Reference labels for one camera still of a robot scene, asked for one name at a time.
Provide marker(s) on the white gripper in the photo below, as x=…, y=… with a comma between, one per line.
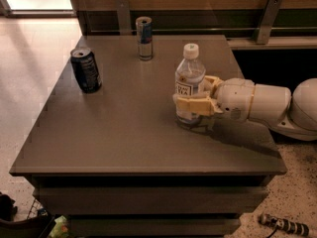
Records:
x=235, y=98

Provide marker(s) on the clear blue-labelled plastic bottle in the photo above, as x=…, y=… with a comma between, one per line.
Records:
x=189, y=77

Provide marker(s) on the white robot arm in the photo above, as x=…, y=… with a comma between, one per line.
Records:
x=292, y=113

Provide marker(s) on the slim silver blue energy can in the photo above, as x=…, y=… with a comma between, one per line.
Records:
x=144, y=29

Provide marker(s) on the grey drawer cabinet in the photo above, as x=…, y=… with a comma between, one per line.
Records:
x=118, y=163

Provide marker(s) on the dark blue soda can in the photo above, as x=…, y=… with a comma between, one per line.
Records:
x=85, y=69

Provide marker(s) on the green packet on floor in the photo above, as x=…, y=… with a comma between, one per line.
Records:
x=61, y=229

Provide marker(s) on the black bag on floor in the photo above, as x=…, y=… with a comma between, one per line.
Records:
x=36, y=227

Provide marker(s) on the right metal wall bracket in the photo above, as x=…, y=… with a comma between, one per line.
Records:
x=262, y=32

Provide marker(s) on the metal wall bracket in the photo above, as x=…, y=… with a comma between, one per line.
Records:
x=262, y=32
x=124, y=17

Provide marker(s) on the left metal wall bracket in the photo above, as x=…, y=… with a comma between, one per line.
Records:
x=124, y=17

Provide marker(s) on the black white striped handle tool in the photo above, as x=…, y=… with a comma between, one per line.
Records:
x=287, y=226

